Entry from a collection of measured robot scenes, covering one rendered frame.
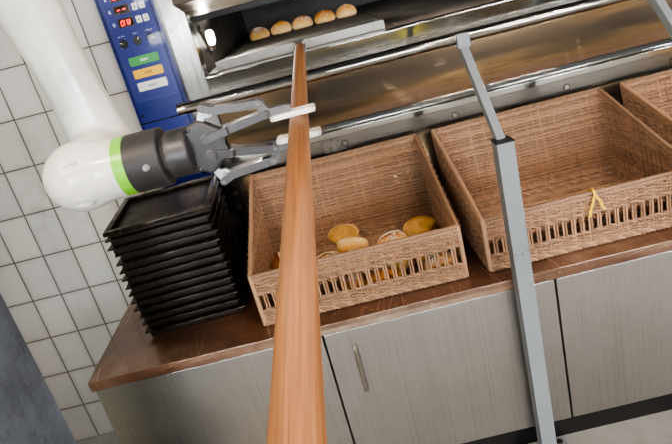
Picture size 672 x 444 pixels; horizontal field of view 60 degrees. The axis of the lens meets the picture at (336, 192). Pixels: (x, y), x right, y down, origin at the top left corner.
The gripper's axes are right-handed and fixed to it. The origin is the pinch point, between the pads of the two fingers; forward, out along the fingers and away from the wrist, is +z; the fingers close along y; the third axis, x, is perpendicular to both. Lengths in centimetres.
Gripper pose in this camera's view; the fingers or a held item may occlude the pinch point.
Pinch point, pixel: (296, 123)
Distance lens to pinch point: 90.4
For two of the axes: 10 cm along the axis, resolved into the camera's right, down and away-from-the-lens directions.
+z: 9.7, -2.3, -0.4
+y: 2.3, 9.1, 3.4
